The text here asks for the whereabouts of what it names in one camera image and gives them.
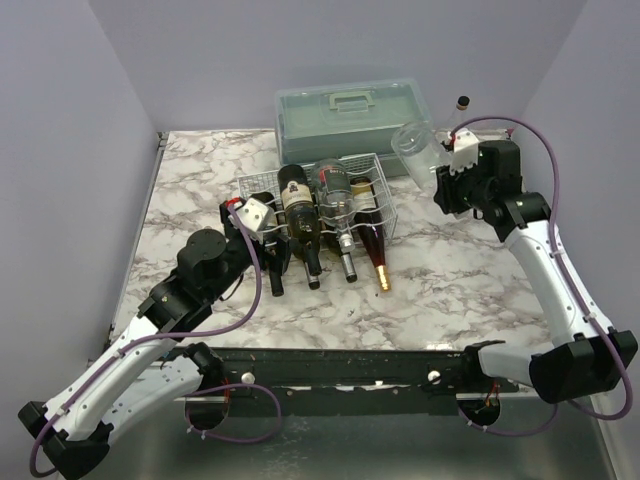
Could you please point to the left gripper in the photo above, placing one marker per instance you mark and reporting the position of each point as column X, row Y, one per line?
column 229, row 225

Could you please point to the dark wine bottle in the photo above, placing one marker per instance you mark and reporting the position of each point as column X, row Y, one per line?
column 275, row 280
column 300, row 213

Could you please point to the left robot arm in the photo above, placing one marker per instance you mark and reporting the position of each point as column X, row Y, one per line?
column 160, row 355

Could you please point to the red wine bottle gold cap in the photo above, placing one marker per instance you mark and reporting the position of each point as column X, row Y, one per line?
column 369, row 225

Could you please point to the dark bottle silver neck lower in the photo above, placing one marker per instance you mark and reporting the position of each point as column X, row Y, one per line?
column 331, row 240

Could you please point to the dark wine bottle lower left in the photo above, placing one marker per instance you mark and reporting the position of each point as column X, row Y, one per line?
column 275, row 280

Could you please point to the white wire wine rack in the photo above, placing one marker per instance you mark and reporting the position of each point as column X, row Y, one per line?
column 367, row 165

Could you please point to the clear bottle cream label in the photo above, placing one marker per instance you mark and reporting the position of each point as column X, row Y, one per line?
column 457, row 117

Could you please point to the dark bottle lower middle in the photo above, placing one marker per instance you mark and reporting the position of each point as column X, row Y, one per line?
column 312, row 280

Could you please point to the green plastic toolbox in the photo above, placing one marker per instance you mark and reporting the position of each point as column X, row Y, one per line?
column 335, row 121

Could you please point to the clear bottle silver cap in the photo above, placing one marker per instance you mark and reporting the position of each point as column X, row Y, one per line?
column 416, row 145

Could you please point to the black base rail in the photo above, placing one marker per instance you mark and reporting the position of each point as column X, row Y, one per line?
column 306, row 382

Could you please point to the clear bottle dark label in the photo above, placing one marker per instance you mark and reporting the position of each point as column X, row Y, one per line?
column 335, row 199

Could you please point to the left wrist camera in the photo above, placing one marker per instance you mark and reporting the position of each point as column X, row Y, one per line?
column 254, row 215

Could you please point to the dark wine bottle upper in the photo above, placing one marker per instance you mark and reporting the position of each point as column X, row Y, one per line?
column 300, row 213

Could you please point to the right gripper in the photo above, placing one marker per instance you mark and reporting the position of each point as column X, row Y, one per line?
column 447, row 191

